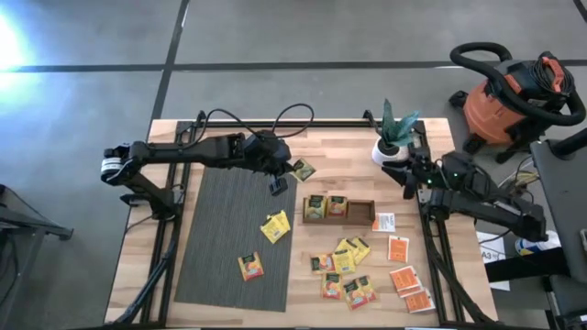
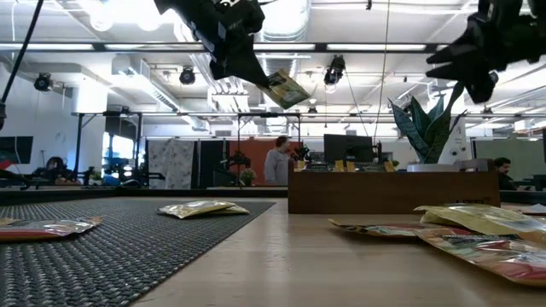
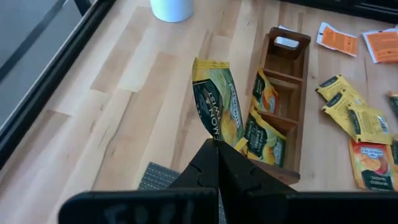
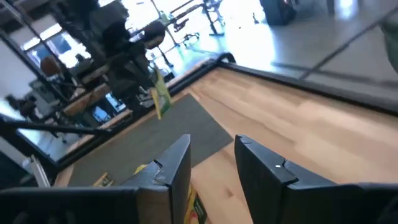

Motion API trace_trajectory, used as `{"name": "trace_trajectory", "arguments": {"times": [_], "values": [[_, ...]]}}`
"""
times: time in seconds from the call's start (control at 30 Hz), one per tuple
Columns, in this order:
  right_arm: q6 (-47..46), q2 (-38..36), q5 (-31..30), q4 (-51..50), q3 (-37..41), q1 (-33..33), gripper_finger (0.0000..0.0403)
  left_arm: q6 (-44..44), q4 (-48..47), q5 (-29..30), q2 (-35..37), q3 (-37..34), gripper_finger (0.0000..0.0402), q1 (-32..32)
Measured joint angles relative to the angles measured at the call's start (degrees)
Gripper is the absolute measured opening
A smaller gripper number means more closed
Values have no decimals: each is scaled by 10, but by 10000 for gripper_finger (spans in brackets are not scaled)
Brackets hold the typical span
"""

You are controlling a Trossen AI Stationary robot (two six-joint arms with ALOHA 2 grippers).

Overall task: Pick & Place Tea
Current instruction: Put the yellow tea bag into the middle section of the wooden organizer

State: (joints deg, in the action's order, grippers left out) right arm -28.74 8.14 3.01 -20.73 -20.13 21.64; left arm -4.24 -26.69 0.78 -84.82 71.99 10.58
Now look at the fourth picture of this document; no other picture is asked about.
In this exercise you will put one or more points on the lemon lime tea packet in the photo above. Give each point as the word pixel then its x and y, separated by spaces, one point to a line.
pixel 161 96

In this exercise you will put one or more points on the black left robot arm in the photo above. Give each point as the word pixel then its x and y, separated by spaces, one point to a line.
pixel 93 25

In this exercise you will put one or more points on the grey woven placemat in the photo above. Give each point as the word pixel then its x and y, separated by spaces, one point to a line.
pixel 149 140

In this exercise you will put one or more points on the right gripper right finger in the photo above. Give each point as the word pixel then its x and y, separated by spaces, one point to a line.
pixel 267 186

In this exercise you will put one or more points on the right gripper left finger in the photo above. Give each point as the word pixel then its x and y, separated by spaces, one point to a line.
pixel 174 174

